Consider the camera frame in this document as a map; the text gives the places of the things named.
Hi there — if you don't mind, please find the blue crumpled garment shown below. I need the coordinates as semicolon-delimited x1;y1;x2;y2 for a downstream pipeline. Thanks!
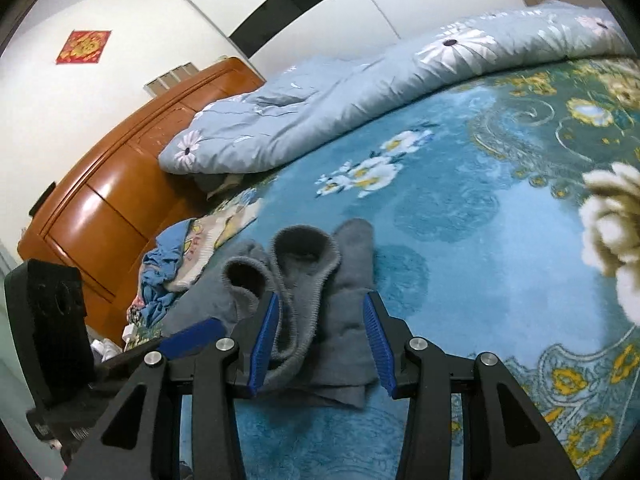
127;219;192;328

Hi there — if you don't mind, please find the white black sliding wardrobe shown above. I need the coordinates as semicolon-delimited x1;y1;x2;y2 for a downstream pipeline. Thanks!
189;0;525;77

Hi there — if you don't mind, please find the beige printed garment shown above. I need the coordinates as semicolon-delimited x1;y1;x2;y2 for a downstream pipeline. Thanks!
164;198;262;292

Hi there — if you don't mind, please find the orange wooden headboard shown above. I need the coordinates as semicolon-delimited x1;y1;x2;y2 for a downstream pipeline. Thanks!
17;58;264;342

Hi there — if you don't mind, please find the teal floral fleece blanket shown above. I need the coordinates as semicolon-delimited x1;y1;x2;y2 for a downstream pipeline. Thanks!
121;56;640;480

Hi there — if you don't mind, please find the white charger plug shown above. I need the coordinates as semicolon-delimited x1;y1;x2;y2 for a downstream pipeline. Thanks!
122;324;137;342

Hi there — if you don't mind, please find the grey knit sweater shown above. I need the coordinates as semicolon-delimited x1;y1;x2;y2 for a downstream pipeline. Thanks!
160;218;376;408

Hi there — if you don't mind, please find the grey wall switch panel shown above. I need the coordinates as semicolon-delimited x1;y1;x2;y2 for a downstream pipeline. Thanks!
144;63;200;98

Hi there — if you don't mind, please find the red wall decoration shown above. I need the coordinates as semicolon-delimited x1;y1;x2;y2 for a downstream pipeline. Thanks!
55;30;112;64

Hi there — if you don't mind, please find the light blue floral quilt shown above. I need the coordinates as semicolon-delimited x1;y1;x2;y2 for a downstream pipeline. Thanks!
158;1;634;174

